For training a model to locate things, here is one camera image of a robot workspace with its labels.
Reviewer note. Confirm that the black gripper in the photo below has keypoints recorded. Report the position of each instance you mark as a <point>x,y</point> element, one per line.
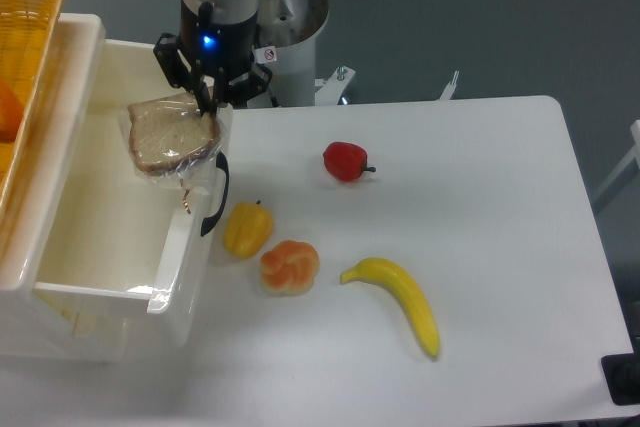
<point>213,61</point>

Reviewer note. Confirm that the toast slice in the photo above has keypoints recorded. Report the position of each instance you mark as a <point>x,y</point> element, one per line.
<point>171,144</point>

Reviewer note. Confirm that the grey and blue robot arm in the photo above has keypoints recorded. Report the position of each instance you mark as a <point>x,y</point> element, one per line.
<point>230,11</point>

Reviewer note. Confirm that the white open upper drawer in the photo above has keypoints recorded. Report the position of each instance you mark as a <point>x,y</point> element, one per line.
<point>122,246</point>

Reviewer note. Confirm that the white drawer cabinet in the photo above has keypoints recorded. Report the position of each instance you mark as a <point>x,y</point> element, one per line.
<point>48,324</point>

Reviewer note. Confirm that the yellow bell pepper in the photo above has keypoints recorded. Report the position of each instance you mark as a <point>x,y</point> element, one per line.
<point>248,228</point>

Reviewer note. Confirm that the red bell pepper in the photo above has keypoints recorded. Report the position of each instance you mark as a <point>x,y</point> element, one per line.
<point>346,162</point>

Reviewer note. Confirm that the orange glazed bread roll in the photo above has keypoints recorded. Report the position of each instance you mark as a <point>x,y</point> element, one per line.
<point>289,269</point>

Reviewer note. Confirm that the yellow woven basket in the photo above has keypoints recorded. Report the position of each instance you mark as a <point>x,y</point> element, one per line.
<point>27,28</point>

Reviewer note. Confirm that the orange fruit in basket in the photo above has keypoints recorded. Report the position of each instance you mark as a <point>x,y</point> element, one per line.
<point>11,113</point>

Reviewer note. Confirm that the yellow banana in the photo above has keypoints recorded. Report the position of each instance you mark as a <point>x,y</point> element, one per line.
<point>397,281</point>

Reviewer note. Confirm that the black device at table edge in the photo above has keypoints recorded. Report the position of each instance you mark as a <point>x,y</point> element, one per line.
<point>621,373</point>

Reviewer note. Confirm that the black drawer handle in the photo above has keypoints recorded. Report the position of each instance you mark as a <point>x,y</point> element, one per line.
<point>220,195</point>

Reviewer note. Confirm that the white chair frame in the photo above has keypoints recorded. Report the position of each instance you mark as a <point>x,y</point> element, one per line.
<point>626,169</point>

